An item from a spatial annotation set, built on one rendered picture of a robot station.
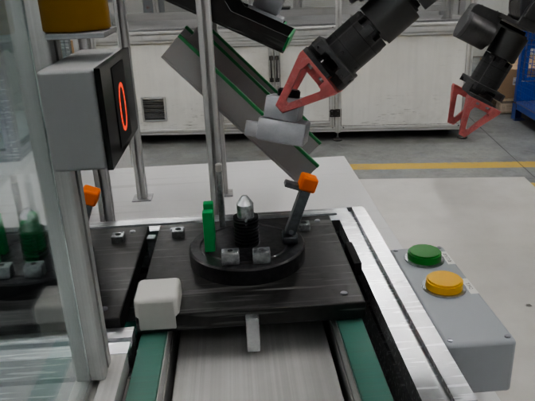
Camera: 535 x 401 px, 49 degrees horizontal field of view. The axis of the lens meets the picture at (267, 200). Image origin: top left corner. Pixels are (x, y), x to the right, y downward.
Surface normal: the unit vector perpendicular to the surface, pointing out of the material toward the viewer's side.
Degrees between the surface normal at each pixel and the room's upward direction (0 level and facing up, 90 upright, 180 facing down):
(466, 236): 0
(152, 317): 90
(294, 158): 90
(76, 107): 90
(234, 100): 90
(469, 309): 0
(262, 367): 0
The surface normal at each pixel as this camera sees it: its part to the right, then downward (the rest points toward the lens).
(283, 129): -0.21, 0.23
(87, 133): 0.07, 0.36
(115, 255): -0.04, -0.93
